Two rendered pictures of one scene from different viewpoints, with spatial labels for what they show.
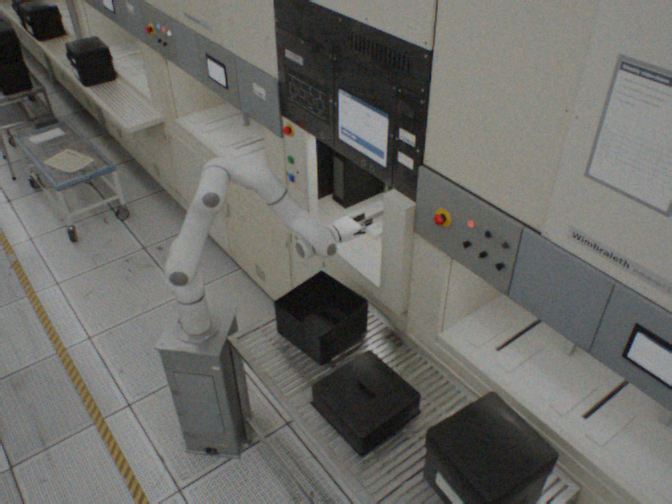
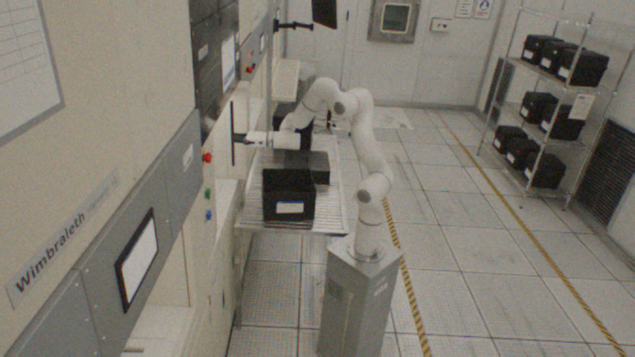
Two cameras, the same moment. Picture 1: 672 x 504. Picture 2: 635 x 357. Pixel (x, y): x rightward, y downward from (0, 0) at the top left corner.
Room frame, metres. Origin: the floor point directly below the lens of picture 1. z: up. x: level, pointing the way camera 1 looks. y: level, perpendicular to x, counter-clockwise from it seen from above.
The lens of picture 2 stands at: (3.32, 1.23, 2.03)
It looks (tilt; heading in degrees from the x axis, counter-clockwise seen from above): 29 degrees down; 213
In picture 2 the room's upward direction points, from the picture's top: 5 degrees clockwise
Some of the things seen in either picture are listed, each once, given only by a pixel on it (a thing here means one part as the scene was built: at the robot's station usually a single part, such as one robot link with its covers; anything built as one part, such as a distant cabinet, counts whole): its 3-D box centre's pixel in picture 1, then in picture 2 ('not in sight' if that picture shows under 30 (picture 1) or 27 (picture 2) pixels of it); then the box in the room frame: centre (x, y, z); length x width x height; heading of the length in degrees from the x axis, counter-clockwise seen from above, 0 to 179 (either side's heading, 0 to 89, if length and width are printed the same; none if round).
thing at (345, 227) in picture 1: (343, 229); (258, 139); (1.91, -0.06, 1.19); 0.11 x 0.10 x 0.07; 126
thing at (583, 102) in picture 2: not in sight; (582, 104); (-0.75, 1.17, 1.05); 0.17 x 0.03 x 0.26; 126
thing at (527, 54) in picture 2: not in sight; (540, 49); (-1.54, 0.63, 1.31); 0.30 x 0.28 x 0.26; 41
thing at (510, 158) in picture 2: not in sight; (523, 154); (-1.22, 0.83, 0.31); 0.30 x 0.28 x 0.26; 36
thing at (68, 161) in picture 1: (68, 160); not in sight; (3.74, 1.81, 0.47); 0.31 x 0.23 x 0.02; 57
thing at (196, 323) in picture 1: (193, 311); (368, 234); (1.82, 0.57, 0.85); 0.19 x 0.19 x 0.18
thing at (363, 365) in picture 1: (365, 396); (306, 164); (1.38, -0.12, 0.83); 0.29 x 0.29 x 0.13; 38
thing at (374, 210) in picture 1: (378, 218); not in sight; (2.39, -0.24, 0.89); 0.22 x 0.21 x 0.04; 126
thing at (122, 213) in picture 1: (73, 175); not in sight; (3.90, 1.89, 0.24); 0.97 x 0.52 x 0.48; 38
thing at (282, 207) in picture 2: (321, 316); (287, 194); (1.78, 0.04, 0.85); 0.28 x 0.28 x 0.17; 44
